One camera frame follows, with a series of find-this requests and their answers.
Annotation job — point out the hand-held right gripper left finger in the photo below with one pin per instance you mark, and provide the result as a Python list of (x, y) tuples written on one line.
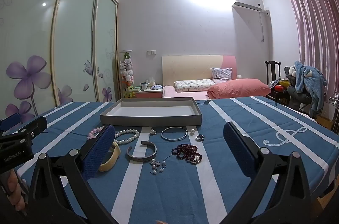
[(98, 152)]

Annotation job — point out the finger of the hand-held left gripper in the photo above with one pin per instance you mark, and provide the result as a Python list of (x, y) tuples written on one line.
[(31, 130), (12, 119)]

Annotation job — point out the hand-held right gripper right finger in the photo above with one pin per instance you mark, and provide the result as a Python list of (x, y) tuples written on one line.
[(238, 150)]

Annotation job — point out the yellow bangle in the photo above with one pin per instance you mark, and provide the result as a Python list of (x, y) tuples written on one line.
[(106, 167)]

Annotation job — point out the pink and yellow hair accessory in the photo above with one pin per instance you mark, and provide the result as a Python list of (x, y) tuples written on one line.
[(93, 133)]

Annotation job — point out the grey cardboard tray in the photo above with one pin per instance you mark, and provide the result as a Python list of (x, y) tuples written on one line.
[(156, 110)]

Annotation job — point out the person's left hand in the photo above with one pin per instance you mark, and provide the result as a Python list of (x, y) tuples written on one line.
[(16, 187)]

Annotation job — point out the pink duvet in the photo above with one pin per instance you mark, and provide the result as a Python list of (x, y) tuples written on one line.
[(238, 89)]

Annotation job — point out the thin silver bangle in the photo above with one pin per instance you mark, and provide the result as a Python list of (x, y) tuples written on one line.
[(173, 140)]

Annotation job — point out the yellow plush toy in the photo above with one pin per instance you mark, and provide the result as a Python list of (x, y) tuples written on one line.
[(129, 93)]

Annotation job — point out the blue white striped tablecloth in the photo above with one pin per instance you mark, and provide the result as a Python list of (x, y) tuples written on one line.
[(185, 192)]

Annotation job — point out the green book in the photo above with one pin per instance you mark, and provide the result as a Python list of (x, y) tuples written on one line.
[(137, 87)]

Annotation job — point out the colourful toys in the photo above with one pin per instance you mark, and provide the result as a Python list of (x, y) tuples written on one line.
[(279, 86)]

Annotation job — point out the bed with pink sheet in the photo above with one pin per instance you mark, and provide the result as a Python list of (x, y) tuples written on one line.
[(185, 94)]

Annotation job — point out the lilac cushion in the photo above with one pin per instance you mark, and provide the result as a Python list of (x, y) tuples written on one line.
[(222, 74)]

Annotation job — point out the pink beige nightstand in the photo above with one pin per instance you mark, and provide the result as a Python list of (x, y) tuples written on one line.
[(149, 93)]

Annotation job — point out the white patterned pillow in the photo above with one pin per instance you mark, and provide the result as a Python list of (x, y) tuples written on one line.
[(193, 85)]

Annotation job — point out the dark mug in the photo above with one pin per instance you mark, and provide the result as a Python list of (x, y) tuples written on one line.
[(144, 86)]

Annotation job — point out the tissue box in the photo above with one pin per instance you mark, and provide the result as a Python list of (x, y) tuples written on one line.
[(152, 83)]

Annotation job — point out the blue cloth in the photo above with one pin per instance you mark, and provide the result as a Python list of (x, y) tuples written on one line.
[(156, 87)]

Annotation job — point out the dark wooden chair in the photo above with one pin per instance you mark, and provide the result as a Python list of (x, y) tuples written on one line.
[(272, 67)]

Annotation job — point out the clear tube of plush toys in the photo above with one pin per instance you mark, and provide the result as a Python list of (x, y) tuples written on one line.
[(127, 67)]

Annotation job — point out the orange cardboard box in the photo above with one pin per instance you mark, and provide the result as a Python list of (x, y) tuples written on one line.
[(324, 122)]

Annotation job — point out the grey plush toy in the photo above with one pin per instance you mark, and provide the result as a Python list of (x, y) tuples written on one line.
[(290, 73)]

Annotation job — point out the beige pink headboard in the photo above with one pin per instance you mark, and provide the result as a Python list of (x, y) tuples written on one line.
[(190, 67)]

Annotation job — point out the blue fleece garment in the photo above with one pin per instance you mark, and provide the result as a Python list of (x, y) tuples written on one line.
[(307, 81)]

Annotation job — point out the metal rack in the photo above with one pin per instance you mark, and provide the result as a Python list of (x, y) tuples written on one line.
[(334, 107)]

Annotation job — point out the floral glass sliding wardrobe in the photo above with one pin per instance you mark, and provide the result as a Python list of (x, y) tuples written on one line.
[(74, 28)]

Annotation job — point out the white pipe cover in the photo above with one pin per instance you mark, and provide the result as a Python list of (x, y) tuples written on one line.
[(266, 17)]

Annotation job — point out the pink curtain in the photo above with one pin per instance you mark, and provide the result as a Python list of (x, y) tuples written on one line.
[(315, 28)]

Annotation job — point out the white air conditioner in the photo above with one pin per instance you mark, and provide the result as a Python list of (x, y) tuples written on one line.
[(247, 1)]

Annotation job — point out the white wall switch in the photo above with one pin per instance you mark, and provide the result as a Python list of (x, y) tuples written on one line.
[(151, 52)]

